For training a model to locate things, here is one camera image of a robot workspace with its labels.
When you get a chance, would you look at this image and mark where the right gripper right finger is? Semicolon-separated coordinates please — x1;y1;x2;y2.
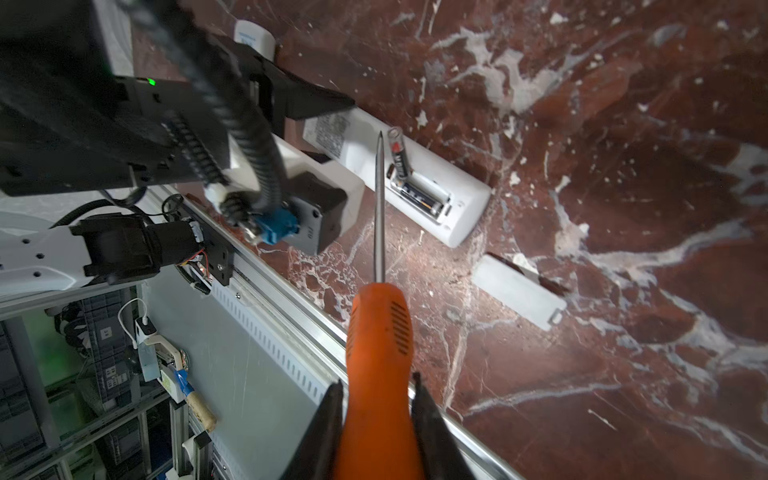
411;372;474;480

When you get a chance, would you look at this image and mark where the orange handled screwdriver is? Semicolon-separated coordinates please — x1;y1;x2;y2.
333;135;424;479

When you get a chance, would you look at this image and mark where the wooden handled tool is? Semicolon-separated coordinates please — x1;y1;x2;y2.
136;317;217;434

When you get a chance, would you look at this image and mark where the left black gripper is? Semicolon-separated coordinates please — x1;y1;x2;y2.
221;36;356;138

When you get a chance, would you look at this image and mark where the white remote control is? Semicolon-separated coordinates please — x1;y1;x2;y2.
233;20;493;250

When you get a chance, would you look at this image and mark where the white battery cover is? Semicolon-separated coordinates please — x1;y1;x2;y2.
471;255;567;331

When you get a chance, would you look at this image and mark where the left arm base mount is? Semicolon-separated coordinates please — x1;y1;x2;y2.
70;214;234;286

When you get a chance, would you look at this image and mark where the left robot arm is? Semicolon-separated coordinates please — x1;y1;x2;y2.
1;1;362;298

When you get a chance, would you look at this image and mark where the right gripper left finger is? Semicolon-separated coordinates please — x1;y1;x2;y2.
280;381;344;480

